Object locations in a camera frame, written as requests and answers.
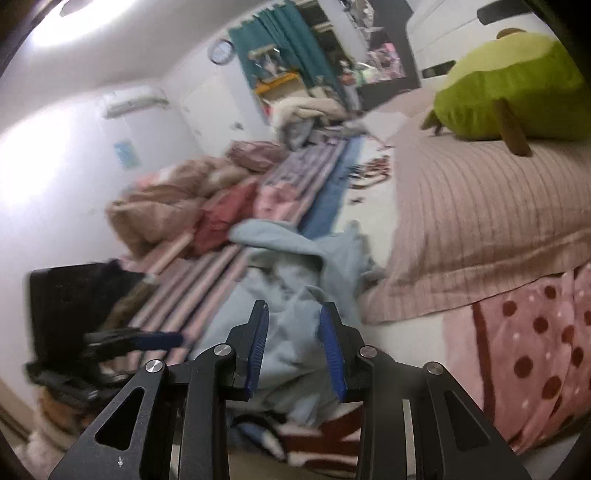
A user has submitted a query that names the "round wall clock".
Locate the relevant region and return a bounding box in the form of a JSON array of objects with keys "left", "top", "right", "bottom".
[{"left": 210, "top": 39, "right": 236, "bottom": 65}]

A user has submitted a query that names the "dark bookshelf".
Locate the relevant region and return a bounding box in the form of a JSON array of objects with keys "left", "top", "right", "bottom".
[{"left": 342, "top": 0, "right": 423, "bottom": 81}]

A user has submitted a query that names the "rust red garment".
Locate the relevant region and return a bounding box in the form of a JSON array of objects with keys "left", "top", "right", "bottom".
[{"left": 191, "top": 178, "right": 264, "bottom": 257}]

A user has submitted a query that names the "pink polka dot sheet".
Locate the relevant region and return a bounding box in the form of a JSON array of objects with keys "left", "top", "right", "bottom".
[{"left": 443, "top": 263, "right": 591, "bottom": 457}]

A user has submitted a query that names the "small blue wall poster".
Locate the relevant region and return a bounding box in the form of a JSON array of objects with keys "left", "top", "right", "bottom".
[{"left": 114, "top": 141, "right": 141, "bottom": 169}]

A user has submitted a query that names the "pink garment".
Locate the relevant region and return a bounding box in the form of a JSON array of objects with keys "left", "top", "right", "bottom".
[{"left": 252, "top": 182, "right": 296, "bottom": 222}]

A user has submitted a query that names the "dark navy garment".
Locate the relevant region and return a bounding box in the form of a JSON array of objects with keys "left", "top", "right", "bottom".
[{"left": 28, "top": 262, "right": 155, "bottom": 365}]

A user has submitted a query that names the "cream blanket pile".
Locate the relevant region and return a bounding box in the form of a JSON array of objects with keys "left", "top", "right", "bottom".
[{"left": 270, "top": 95, "right": 347, "bottom": 139}]

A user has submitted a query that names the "green avocado plush toy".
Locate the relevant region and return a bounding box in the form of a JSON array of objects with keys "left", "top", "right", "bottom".
[{"left": 420, "top": 28, "right": 587, "bottom": 158}]

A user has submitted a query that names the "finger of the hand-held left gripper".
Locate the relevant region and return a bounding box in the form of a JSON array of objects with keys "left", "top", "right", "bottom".
[
  {"left": 83, "top": 327, "right": 186, "bottom": 358},
  {"left": 69, "top": 369, "right": 139, "bottom": 398}
]

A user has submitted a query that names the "large pink ribbed pillow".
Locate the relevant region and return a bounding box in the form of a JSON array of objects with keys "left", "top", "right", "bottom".
[{"left": 358, "top": 88, "right": 591, "bottom": 324}]

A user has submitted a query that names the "light blue shirt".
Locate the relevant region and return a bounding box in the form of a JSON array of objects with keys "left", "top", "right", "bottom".
[{"left": 198, "top": 219, "right": 386, "bottom": 428}]

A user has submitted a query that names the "beige ribbed comforter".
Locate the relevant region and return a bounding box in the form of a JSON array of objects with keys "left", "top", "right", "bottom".
[{"left": 106, "top": 154, "right": 250, "bottom": 257}]

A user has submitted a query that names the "dark desk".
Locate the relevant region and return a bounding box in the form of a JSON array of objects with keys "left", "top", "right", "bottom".
[{"left": 358, "top": 76, "right": 422, "bottom": 112}]

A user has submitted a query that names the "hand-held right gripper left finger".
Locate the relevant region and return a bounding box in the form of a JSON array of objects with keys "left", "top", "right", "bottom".
[{"left": 48, "top": 300, "right": 270, "bottom": 480}]

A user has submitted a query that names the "ceiling lamp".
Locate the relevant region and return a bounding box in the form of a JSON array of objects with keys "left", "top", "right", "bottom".
[{"left": 32, "top": 0, "right": 134, "bottom": 49}]

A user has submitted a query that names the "white door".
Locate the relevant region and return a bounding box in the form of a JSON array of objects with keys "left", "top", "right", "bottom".
[{"left": 178, "top": 71, "right": 273, "bottom": 153}]

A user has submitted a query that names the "white headboard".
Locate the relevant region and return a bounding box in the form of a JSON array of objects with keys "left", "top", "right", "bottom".
[{"left": 406, "top": 0, "right": 550, "bottom": 88}]

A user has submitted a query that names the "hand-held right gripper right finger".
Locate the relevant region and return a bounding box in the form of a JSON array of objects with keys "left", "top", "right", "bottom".
[{"left": 320, "top": 302, "right": 532, "bottom": 480}]

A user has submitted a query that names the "white air conditioner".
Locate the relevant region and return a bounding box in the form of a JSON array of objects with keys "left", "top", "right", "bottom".
[{"left": 99, "top": 85, "right": 169, "bottom": 118}]

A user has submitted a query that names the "yellow shelf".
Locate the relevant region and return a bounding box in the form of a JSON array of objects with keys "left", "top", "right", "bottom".
[{"left": 254, "top": 71, "right": 305, "bottom": 100}]

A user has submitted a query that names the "teal curtain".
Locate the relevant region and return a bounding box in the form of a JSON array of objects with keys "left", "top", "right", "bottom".
[{"left": 229, "top": 0, "right": 338, "bottom": 93}]

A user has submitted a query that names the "glass display case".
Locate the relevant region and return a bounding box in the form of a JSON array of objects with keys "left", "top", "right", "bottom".
[{"left": 247, "top": 44, "right": 289, "bottom": 79}]

